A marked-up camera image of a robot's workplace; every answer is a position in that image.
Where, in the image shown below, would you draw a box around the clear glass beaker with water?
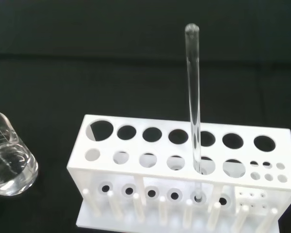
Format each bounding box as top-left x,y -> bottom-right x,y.
0,111 -> 39,197

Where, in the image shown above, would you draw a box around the black bench cloth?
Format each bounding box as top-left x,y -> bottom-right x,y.
0,0 -> 291,233

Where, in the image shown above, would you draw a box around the white test tube rack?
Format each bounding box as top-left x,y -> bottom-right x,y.
66,114 -> 291,233

